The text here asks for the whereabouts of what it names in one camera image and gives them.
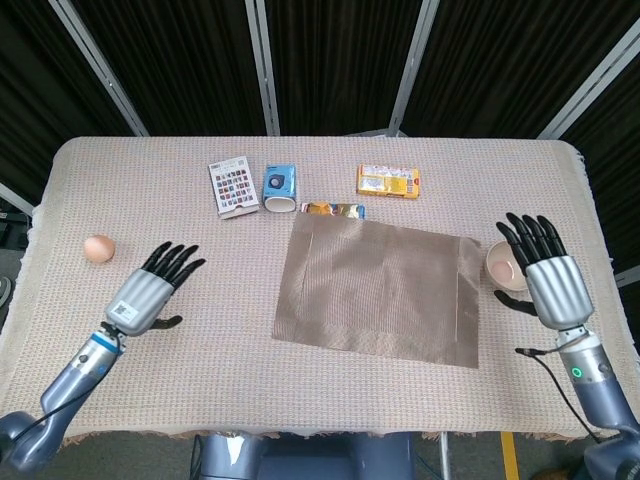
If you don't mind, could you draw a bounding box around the white box with coloured squares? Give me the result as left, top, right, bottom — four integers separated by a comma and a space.
207, 155, 261, 221

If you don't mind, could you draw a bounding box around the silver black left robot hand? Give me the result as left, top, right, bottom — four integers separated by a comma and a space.
102, 242, 207, 337

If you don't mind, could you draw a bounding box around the beige woven tablecloth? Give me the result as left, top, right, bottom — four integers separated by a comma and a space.
0, 135, 640, 457

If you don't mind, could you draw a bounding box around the yellow snack box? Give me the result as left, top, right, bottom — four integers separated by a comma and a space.
355, 163, 421, 202

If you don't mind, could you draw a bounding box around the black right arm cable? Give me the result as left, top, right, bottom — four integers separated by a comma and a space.
514, 344, 601, 444

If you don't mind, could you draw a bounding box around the dark pleated curtain panel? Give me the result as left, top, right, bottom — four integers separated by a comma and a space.
559, 59, 640, 274
264, 0, 426, 136
399, 0, 640, 139
69, 0, 266, 137
0, 0, 139, 196

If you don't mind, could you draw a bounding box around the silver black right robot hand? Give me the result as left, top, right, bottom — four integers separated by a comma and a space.
494, 212, 596, 332

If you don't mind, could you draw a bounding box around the brown egg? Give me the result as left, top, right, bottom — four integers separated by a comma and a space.
83, 233, 117, 264

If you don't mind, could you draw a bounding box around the brown woven placemat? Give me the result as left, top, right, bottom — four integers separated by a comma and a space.
272, 212, 483, 370

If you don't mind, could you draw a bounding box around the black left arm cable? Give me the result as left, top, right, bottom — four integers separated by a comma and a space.
17, 324, 126, 441

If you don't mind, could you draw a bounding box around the white metal table leg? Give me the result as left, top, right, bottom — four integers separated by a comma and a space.
438, 432, 451, 480

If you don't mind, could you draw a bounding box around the beige bowl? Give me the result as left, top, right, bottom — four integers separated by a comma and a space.
485, 240, 530, 291

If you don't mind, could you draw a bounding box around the grey blue robot torso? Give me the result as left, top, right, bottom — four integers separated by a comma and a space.
192, 432, 416, 480

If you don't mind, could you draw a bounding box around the blue and orange snack box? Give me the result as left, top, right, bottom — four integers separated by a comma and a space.
299, 201, 367, 221

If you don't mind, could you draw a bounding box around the white screen frame post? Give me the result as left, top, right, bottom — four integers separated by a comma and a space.
535, 29, 640, 140
387, 0, 441, 136
614, 264, 640, 289
243, 0, 281, 136
0, 181, 37, 214
47, 0, 150, 137

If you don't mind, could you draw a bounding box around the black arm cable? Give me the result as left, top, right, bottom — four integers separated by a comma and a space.
17, 324, 126, 441
514, 344, 601, 444

